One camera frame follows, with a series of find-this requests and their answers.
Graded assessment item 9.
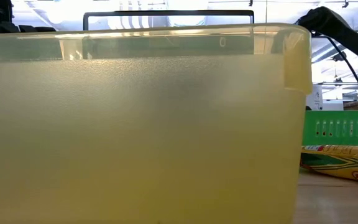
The wooden shelf with black frame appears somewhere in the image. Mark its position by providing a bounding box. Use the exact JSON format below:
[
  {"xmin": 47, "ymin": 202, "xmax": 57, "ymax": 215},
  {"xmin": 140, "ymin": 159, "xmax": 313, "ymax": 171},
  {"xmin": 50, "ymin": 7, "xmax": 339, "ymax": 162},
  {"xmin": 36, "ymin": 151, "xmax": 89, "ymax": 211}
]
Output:
[{"xmin": 83, "ymin": 10, "xmax": 255, "ymax": 56}]

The yellow translucent plastic bin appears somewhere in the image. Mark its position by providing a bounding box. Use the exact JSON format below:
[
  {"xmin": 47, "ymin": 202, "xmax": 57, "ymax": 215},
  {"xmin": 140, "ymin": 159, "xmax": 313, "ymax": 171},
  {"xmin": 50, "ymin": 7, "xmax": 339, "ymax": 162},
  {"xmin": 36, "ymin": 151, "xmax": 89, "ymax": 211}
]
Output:
[{"xmin": 0, "ymin": 23, "xmax": 313, "ymax": 224}]

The bright green plastic basket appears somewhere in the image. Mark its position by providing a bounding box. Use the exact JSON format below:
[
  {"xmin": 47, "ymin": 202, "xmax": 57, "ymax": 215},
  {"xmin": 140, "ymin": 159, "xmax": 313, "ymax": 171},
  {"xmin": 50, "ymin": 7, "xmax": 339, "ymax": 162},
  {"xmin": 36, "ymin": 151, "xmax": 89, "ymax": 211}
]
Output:
[{"xmin": 302, "ymin": 111, "xmax": 358, "ymax": 147}]

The yellow crayon box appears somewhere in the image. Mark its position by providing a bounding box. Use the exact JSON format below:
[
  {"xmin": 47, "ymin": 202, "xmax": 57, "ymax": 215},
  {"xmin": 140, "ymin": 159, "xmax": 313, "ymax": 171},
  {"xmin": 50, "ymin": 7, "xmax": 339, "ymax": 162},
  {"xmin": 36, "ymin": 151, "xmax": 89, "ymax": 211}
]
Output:
[{"xmin": 299, "ymin": 144, "xmax": 358, "ymax": 184}]

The white box device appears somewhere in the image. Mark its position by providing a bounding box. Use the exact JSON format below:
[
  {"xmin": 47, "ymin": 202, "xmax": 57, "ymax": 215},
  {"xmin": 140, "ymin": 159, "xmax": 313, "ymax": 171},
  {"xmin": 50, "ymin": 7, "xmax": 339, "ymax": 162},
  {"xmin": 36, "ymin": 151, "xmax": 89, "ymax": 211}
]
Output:
[{"xmin": 305, "ymin": 85, "xmax": 345, "ymax": 112}]

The black round ceiling fixture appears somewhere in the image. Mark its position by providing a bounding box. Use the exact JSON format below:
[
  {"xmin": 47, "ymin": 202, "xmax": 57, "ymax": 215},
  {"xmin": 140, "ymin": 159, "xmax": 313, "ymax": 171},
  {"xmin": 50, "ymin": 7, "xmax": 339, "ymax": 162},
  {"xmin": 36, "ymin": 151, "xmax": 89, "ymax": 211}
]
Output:
[{"xmin": 332, "ymin": 50, "xmax": 348, "ymax": 63}]

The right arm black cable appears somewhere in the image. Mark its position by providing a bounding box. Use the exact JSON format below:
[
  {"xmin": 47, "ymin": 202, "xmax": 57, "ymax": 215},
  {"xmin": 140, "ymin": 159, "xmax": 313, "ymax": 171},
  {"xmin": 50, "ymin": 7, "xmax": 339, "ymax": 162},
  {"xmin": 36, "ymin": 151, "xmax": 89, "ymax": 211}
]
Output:
[{"xmin": 311, "ymin": 30, "xmax": 358, "ymax": 111}]

